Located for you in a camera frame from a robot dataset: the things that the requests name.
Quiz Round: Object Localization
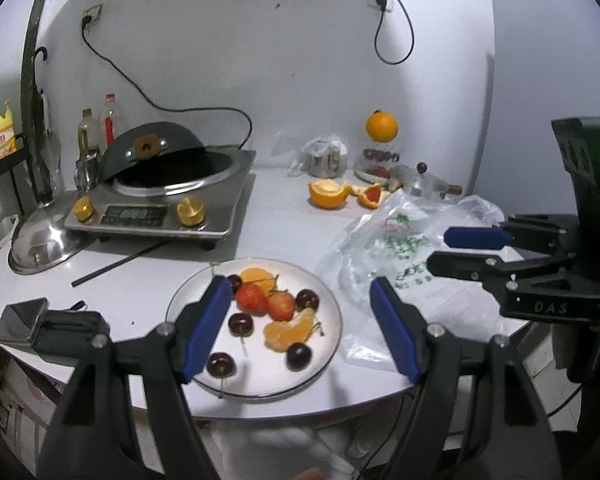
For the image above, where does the steel pot lid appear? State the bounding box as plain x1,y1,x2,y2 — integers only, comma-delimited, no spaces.
7,199,93,276

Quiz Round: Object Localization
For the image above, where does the dark vertical pipe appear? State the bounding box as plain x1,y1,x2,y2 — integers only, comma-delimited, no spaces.
20,0,61,206

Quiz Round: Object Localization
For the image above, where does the yellow detergent bottle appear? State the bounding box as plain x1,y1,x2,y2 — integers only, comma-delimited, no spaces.
0,100,18,165

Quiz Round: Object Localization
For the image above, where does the red strawberry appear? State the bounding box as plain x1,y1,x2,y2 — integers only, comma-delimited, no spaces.
235,282,269,317
267,291,297,322

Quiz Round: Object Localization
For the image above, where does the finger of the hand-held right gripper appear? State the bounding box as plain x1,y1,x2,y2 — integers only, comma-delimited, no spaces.
443,214,579,257
425,251,577,292

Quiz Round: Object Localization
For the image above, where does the red-capped clear bottle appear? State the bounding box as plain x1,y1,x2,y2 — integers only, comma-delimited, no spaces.
100,93,123,147

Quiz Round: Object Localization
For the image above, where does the tangerine segment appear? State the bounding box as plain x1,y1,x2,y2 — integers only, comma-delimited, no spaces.
241,267,277,295
263,307,317,353

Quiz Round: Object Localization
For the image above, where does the black metal rack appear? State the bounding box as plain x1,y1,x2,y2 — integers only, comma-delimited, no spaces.
0,150,31,266

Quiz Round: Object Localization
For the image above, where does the clear plastic fruit container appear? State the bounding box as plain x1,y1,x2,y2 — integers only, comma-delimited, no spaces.
354,147,406,183

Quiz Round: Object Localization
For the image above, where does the black induction cooker cable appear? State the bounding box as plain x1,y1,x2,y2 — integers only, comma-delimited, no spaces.
81,15,253,150

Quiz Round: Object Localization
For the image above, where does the cooking oil bottle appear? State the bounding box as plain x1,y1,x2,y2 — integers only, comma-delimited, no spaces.
76,108,101,161

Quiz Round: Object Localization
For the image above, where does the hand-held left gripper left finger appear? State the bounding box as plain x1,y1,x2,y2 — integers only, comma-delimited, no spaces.
35,275,233,480

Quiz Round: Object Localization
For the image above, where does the steel cup in plastic bag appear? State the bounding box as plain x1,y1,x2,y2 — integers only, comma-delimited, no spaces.
272,129,351,178

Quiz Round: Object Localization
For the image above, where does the pink smartphone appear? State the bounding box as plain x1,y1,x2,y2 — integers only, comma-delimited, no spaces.
0,297,50,345

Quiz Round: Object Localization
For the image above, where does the half peeled orange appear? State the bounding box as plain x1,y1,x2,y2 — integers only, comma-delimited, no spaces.
308,178,353,211

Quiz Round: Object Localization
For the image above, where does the whole orange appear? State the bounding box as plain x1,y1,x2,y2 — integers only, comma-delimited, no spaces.
365,109,399,143

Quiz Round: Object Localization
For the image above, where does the steel induction cooker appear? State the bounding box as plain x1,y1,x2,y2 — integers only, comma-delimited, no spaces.
64,147,258,251

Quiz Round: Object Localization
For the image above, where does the clear printed plastic bag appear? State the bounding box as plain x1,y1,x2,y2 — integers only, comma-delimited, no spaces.
314,192,526,373

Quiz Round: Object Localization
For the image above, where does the black range hood cable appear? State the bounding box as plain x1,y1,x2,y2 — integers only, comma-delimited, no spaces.
374,0,415,65

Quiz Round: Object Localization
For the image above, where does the black chopstick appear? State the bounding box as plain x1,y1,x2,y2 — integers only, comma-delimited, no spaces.
71,239,171,288

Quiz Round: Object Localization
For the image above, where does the dark wok with wooden handle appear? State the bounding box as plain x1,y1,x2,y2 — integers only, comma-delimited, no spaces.
99,121,216,186

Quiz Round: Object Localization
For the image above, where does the black pouch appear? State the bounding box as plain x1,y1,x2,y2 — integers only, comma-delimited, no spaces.
32,302,112,367

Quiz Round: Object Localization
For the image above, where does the white plate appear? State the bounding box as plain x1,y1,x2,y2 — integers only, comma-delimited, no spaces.
165,258,343,400

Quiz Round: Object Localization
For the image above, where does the small steel pot with lid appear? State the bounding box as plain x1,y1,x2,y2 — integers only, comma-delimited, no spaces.
390,162,463,201

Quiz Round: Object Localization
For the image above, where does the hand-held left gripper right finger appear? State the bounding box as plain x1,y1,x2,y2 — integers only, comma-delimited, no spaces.
369,276,563,480

